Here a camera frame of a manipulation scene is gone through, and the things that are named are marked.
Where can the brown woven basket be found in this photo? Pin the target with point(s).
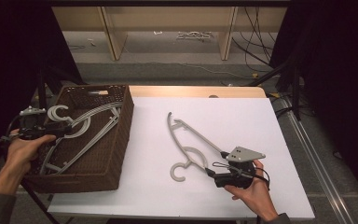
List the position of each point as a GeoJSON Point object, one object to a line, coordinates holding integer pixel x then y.
{"type": "Point", "coordinates": [105, 161]}

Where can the person's right hand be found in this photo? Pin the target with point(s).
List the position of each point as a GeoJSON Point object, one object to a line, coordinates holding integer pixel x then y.
{"type": "Point", "coordinates": [254, 196]}

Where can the white table cover sheet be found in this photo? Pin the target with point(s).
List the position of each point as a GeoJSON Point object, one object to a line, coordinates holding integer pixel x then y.
{"type": "Point", "coordinates": [230, 124]}

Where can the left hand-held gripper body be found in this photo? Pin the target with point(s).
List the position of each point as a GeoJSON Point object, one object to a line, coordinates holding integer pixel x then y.
{"type": "Point", "coordinates": [37, 132]}

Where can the person's left hand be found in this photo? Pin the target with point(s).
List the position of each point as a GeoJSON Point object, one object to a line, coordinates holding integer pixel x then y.
{"type": "Point", "coordinates": [20, 154]}

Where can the grey plastic clothes hanger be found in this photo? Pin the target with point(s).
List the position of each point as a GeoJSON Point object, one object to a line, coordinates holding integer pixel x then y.
{"type": "Point", "coordinates": [172, 172]}
{"type": "Point", "coordinates": [50, 114]}

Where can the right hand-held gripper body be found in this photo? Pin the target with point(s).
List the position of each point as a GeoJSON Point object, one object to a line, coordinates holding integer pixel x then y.
{"type": "Point", "coordinates": [245, 154]}

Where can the light wooden shelf unit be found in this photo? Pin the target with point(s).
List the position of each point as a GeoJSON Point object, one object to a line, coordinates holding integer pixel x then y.
{"type": "Point", "coordinates": [167, 15]}

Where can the small white floor item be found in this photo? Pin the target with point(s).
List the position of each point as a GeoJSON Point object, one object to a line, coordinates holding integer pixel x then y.
{"type": "Point", "coordinates": [158, 32]}

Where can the metal floor rail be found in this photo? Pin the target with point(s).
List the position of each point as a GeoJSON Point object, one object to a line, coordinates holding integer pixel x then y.
{"type": "Point", "coordinates": [323, 180]}

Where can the black metal stand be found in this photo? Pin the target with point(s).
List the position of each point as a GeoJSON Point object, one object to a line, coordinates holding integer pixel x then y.
{"type": "Point", "coordinates": [295, 93]}

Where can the black curtain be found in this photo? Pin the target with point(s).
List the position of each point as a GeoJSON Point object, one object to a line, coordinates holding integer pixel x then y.
{"type": "Point", "coordinates": [9, 46]}
{"type": "Point", "coordinates": [338, 62]}

